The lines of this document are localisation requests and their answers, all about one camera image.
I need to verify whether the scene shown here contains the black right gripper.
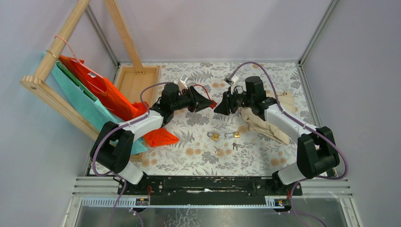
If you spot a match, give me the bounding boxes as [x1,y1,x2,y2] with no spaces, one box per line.
[213,87,253,116]

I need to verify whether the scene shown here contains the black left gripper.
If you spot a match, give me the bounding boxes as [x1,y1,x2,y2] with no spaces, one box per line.
[171,86,213,113]

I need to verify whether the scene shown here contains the red cable lock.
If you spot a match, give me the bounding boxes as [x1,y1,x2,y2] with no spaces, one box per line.
[193,84,217,109]

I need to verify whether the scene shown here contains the short shackle brass padlock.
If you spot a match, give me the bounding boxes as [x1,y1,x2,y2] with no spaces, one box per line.
[207,132,220,141]

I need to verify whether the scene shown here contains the long shackle brass padlock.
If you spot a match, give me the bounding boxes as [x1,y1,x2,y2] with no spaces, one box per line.
[225,131,240,138]

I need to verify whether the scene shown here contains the keys of long padlock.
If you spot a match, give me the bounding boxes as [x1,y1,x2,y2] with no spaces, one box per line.
[232,143,239,151]

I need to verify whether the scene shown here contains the keys of short padlock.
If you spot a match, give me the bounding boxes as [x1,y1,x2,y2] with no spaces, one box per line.
[213,147,221,155]

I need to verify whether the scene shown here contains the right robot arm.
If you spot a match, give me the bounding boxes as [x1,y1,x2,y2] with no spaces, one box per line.
[214,76,340,195]

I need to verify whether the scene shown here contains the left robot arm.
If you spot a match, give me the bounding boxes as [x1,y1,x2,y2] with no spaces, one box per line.
[91,82,217,194]

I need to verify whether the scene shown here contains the beige folded cloth bag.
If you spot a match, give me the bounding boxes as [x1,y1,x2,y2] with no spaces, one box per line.
[239,91,298,145]

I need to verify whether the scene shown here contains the wooden tray base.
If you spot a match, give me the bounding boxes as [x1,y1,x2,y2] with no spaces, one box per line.
[114,64,161,162]

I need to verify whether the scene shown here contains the orange cloth bag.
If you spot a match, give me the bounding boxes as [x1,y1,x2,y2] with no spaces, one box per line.
[59,55,179,147]

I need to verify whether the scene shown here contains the teal cloth bag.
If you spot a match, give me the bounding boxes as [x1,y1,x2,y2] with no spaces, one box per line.
[41,52,148,156]

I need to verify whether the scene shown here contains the green bag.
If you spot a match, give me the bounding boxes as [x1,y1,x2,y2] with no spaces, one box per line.
[56,61,97,101]

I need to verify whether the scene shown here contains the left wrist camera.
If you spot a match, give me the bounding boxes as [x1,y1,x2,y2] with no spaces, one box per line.
[177,75,188,91]

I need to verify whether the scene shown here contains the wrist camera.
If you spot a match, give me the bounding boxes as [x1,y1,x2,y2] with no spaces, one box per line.
[224,74,239,93]
[177,75,188,91]

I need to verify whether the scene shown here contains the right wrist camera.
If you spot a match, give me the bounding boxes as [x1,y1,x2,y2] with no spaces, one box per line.
[224,74,239,93]

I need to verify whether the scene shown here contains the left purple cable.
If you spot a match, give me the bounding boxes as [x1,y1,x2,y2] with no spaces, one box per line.
[91,82,176,227]

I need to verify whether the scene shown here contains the purple cable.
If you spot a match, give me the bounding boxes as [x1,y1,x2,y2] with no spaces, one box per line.
[91,82,176,227]
[230,61,349,227]

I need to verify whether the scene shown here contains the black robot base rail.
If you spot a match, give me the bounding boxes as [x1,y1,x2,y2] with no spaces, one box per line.
[117,175,303,206]

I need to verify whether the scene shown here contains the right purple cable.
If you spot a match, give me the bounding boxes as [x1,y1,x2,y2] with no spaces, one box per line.
[230,61,349,227]

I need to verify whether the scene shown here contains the wooden hanging rack frame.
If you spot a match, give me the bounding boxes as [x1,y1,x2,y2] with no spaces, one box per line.
[19,0,146,146]

